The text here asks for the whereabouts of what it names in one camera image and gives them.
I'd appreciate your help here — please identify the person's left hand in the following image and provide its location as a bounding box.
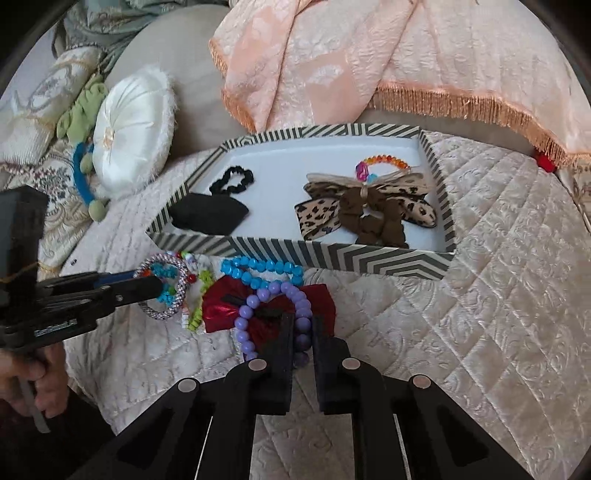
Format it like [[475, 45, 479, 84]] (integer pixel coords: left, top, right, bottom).
[[0, 344, 70, 418]]

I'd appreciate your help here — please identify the beige sofa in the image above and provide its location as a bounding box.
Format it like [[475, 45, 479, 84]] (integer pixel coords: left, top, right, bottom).
[[104, 4, 539, 155]]

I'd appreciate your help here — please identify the silver rhinestone bracelet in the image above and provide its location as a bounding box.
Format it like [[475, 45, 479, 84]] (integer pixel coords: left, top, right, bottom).
[[134, 254, 190, 320]]

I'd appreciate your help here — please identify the blue bead bracelet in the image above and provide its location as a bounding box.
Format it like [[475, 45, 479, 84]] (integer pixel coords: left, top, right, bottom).
[[221, 256, 305, 289]]

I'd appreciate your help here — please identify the turquoise chunky bead bracelet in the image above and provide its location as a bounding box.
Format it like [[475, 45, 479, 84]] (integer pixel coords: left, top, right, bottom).
[[150, 263, 183, 305]]

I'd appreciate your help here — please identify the purple bead bracelet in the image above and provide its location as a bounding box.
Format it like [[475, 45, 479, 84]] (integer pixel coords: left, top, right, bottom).
[[233, 281, 314, 367]]

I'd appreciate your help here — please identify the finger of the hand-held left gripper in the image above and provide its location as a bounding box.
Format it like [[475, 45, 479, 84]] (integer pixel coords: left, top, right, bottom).
[[92, 277, 165, 320], [39, 271, 140, 297]]

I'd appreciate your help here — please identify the white round satin cushion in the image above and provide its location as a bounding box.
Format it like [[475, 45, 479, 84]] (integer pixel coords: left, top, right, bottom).
[[92, 65, 176, 188]]

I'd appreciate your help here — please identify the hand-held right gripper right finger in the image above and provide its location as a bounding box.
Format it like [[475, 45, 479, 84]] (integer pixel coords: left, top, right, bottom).
[[313, 318, 532, 480]]

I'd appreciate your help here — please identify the green and blue plush toy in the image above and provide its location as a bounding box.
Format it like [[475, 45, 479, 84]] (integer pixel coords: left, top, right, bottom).
[[56, 74, 110, 223]]

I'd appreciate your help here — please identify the person's left forearm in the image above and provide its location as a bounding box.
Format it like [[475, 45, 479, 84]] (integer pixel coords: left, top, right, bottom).
[[0, 392, 121, 480]]

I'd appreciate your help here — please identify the leopard print hair bow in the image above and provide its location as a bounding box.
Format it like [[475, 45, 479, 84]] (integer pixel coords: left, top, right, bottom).
[[295, 173, 437, 241]]

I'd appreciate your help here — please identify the red hair bow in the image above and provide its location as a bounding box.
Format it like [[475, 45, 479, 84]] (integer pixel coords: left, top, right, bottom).
[[202, 276, 337, 335]]

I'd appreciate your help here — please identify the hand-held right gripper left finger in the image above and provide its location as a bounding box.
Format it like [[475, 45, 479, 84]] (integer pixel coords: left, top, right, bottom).
[[65, 314, 296, 480]]

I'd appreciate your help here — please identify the rainbow bead bracelet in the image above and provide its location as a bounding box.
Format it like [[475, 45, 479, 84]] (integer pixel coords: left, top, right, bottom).
[[355, 155, 411, 182]]

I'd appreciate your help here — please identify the black scrunchie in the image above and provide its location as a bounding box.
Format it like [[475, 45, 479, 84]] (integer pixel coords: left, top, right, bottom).
[[210, 168, 254, 198]]

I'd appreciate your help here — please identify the cream embroidered cushion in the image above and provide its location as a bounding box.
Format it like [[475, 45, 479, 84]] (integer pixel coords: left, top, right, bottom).
[[0, 44, 107, 164]]

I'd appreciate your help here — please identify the peach fringed throw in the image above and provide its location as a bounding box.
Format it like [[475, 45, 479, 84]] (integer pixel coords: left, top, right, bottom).
[[209, 0, 591, 169]]

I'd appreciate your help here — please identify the brown scrunchie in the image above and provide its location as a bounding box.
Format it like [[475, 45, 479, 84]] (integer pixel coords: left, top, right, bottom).
[[339, 189, 411, 250]]

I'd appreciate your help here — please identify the green patterned fabric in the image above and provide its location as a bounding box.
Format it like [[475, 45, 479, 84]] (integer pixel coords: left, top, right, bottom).
[[51, 0, 236, 63]]

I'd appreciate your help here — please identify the striped jewelry box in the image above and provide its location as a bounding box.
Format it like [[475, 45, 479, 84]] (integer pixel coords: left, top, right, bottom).
[[145, 124, 458, 280]]

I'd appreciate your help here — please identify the black folded cloth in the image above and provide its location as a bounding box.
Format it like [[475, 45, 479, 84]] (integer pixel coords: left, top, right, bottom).
[[170, 193, 250, 235]]

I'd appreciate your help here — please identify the floral tapestry cushion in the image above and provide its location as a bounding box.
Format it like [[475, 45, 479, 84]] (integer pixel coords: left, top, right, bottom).
[[0, 138, 109, 278]]

